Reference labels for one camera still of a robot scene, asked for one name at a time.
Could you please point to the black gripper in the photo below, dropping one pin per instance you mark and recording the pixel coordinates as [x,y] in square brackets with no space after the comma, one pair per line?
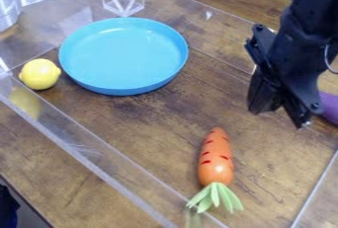
[292,56]

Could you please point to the orange toy carrot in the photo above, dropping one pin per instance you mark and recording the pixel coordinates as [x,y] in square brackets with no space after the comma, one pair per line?
[216,173]

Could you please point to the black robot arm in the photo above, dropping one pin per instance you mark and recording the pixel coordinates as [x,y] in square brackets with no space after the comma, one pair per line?
[292,57]

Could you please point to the purple toy eggplant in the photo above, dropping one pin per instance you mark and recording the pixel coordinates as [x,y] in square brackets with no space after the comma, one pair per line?
[331,107]

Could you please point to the clear acrylic barrier walls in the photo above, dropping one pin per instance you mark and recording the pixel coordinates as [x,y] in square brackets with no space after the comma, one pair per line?
[107,162]

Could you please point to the blue round plate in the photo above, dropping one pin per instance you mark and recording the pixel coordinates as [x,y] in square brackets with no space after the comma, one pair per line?
[123,56]

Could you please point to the yellow toy lemon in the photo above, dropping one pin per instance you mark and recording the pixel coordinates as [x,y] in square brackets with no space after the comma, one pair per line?
[39,74]

